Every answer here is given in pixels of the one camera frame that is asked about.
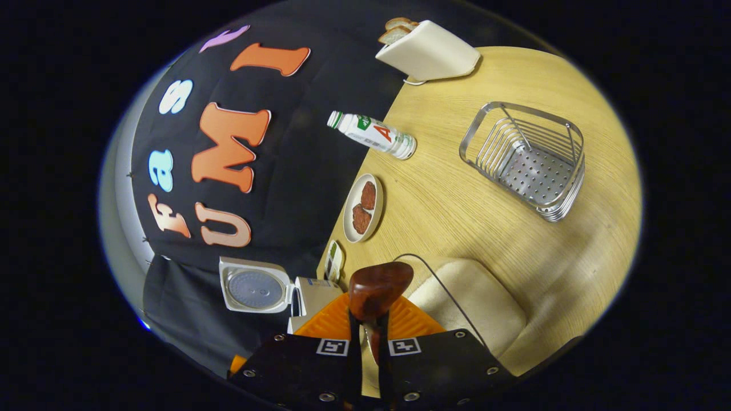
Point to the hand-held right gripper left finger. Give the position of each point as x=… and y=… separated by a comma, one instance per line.
x=308, y=365

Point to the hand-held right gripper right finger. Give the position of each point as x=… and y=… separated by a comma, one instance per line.
x=434, y=365

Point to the white rice grains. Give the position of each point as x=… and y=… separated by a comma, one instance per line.
x=485, y=308

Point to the white rice cooker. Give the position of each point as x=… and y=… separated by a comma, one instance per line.
x=254, y=288

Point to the brown wooden spoon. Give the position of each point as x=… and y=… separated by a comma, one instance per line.
x=380, y=285

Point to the small white condiment dish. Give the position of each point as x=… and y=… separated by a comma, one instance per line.
x=333, y=261

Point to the white oval plate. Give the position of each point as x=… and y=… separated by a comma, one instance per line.
x=349, y=225

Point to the red meat piece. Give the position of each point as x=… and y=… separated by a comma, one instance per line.
x=361, y=218
x=368, y=195

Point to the black backdrop cloth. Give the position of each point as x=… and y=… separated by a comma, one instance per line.
x=308, y=188

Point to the white drink bottle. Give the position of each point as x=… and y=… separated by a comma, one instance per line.
x=371, y=134

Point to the white toaster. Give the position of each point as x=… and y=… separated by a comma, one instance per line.
x=434, y=54

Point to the bread slice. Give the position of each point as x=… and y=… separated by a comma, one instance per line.
x=394, y=35
x=400, y=23

